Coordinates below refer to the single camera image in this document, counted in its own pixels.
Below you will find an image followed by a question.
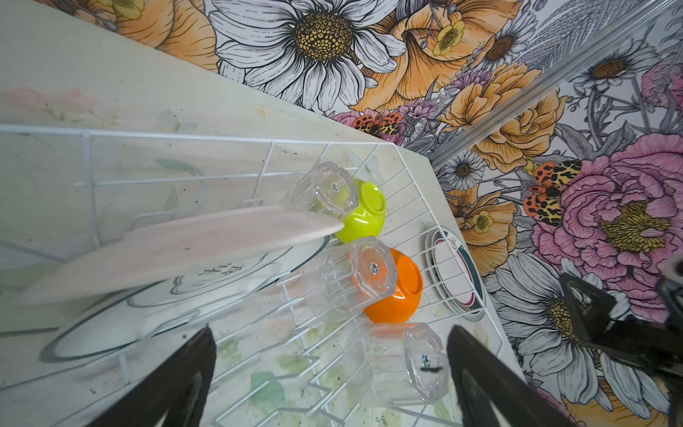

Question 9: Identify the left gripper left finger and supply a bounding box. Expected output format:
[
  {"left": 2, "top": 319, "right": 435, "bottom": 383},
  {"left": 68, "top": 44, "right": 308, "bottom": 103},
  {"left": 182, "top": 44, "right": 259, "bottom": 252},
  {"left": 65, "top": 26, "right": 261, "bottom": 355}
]
[{"left": 90, "top": 327, "right": 217, "bottom": 427}]

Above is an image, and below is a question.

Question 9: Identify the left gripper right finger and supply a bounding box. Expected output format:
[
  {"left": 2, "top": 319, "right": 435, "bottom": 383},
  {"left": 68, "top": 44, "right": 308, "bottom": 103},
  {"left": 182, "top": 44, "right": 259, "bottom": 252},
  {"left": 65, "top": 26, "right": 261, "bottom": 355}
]
[{"left": 446, "top": 326, "right": 572, "bottom": 427}]

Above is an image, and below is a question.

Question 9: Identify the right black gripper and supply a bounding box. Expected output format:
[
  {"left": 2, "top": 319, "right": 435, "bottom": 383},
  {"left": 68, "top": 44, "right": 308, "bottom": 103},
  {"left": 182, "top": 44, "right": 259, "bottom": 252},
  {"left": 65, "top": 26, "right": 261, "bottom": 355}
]
[{"left": 560, "top": 254, "right": 682, "bottom": 426}]

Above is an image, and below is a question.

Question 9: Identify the white plate with emblem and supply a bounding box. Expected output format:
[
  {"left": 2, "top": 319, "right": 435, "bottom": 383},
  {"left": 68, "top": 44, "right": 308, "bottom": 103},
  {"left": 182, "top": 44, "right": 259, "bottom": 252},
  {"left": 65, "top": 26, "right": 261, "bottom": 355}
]
[{"left": 39, "top": 237, "right": 330, "bottom": 363}]

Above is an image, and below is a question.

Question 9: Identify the green rimmed white plate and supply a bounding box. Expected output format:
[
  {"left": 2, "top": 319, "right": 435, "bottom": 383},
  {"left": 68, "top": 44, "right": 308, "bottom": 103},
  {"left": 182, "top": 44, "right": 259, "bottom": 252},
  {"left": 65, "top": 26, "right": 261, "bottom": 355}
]
[{"left": 424, "top": 227, "right": 487, "bottom": 323}]

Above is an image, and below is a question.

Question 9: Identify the clear glass near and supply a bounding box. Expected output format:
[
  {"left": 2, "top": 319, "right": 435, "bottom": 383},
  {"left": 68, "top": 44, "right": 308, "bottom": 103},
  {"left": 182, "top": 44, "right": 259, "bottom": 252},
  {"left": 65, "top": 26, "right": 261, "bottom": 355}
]
[{"left": 341, "top": 323, "right": 450, "bottom": 407}]

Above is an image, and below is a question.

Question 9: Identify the clear glass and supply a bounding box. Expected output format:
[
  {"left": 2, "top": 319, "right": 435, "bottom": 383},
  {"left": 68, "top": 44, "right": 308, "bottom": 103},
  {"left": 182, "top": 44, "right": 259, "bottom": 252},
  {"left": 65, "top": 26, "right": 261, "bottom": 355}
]
[
  {"left": 286, "top": 161, "right": 359, "bottom": 221},
  {"left": 320, "top": 237, "right": 398, "bottom": 316},
  {"left": 341, "top": 323, "right": 450, "bottom": 407}
]

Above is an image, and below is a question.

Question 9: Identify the orange bowl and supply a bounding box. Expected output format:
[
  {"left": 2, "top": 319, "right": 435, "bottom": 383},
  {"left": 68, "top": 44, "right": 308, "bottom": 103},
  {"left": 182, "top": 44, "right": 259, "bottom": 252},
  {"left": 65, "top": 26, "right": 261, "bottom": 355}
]
[{"left": 364, "top": 248, "right": 423, "bottom": 324}]

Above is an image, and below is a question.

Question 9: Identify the pink wooden plate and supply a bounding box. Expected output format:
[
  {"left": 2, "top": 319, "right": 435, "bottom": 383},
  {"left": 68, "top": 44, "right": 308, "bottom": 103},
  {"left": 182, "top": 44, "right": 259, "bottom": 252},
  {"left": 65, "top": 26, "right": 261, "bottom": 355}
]
[{"left": 21, "top": 206, "right": 343, "bottom": 306}]

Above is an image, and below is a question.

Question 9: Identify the clear glass middle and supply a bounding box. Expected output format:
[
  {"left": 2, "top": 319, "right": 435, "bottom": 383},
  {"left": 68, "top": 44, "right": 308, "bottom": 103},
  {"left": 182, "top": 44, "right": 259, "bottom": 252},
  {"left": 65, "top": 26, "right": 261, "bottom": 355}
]
[{"left": 320, "top": 237, "right": 398, "bottom": 316}]

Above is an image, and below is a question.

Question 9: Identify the lime green bowl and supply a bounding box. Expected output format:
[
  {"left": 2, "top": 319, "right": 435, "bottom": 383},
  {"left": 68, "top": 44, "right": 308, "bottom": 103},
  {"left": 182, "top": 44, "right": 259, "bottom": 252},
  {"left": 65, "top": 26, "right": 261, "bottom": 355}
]
[{"left": 335, "top": 180, "right": 387, "bottom": 243}]

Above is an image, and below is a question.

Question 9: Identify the clear glass far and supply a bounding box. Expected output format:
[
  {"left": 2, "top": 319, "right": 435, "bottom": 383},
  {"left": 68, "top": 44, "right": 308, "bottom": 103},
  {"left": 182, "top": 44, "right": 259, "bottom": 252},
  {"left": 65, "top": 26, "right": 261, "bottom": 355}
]
[{"left": 286, "top": 161, "right": 359, "bottom": 221}]

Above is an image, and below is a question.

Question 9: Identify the white wire dish rack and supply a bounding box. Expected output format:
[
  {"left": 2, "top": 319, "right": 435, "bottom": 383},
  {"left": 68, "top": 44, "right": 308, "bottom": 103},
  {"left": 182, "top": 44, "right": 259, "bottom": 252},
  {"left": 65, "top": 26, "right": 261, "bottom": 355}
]
[{"left": 1, "top": 125, "right": 517, "bottom": 426}]

